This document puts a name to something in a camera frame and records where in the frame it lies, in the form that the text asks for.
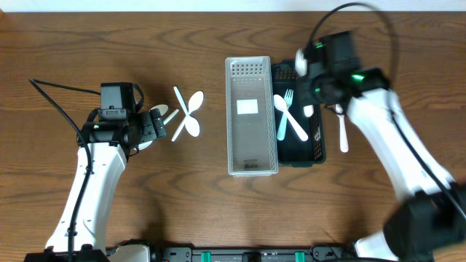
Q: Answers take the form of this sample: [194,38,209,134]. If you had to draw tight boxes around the white plastic spoon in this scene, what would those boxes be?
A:
[151,104,168,116]
[138,109,179,151]

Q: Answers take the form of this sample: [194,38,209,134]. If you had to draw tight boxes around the white plastic fork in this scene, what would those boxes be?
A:
[295,49,314,118]
[335,104,349,153]

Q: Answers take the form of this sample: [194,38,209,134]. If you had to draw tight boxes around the white spoon crossed bowl down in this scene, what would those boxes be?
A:
[173,85,201,138]

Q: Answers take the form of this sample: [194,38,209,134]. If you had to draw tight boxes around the pale pink plastic spoon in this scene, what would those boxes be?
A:
[273,95,309,141]

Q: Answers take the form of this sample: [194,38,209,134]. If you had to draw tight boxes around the white spoon crossed bowl up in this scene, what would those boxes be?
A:
[170,90,205,143]

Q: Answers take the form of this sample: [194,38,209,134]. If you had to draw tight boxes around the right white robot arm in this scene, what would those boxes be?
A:
[295,57,465,261]

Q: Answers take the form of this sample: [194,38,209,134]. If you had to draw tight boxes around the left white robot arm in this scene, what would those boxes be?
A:
[45,142,127,252]

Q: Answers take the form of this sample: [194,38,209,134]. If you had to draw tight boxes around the light blue plastic fork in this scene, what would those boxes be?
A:
[277,89,293,140]

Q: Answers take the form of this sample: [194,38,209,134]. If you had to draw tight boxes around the black plastic basket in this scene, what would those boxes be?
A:
[271,60,326,167]

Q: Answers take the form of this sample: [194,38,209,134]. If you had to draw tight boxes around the clear plastic basket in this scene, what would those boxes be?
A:
[225,56,279,177]

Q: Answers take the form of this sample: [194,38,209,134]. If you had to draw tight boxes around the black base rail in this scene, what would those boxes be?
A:
[23,238,365,262]

